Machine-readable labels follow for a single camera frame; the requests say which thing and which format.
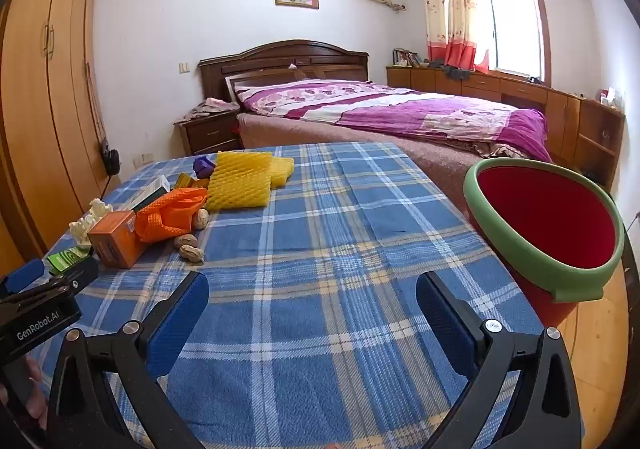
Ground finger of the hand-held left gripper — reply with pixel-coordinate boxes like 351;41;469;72
47;256;100;296
0;258;47;297

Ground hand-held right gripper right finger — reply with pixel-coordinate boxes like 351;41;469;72
416;271;583;449

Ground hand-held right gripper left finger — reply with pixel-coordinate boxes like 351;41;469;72
47;271;211;449

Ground green packet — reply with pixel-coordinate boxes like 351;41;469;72
46;246;96;275

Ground orange cardboard box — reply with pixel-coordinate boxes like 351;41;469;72
87;210;143;270

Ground orange foam net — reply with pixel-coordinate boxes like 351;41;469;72
135;186;210;245

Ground red bucket with green rim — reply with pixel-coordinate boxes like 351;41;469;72
462;158;627;327

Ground large yellow foam net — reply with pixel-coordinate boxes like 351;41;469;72
206;151;273;212

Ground purple plastic bag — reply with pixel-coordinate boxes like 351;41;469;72
192;155;218;178

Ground person's left hand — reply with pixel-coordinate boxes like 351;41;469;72
25;356;49;430

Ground white foam piece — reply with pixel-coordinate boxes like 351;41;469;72
67;198;112;247

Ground green white cardboard box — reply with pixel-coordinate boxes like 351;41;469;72
117;175;171;212

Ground black power strip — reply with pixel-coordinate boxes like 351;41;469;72
101;139;121;176

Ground yellow green small box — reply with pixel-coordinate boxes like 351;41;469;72
172;172;210;190

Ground blue plaid tablecloth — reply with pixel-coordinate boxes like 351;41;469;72
27;141;546;449

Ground light wooden wardrobe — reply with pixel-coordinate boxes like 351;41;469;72
0;0;121;260

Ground small yellow foam net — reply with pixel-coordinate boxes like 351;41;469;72
270;156;296;188

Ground dark wooden nightstand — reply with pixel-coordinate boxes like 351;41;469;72
173;109;243;157

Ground crumpled pink cloth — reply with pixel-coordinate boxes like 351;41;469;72
182;97;241;120

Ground purple floral quilt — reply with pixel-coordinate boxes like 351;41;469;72
234;79;553;164

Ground pillow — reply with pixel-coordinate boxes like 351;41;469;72
223;73;301;102

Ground long wooden cabinet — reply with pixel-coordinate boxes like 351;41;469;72
386;65;583;164

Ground wooden corner shelf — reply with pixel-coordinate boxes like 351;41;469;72
575;96;626;190

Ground dark clothes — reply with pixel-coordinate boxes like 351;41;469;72
425;60;473;80

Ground dark wooden bed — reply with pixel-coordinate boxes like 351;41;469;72
198;40;553;230

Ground window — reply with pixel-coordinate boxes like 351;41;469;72
477;0;553;84

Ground floral cream red curtain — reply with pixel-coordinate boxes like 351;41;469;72
420;0;491;74

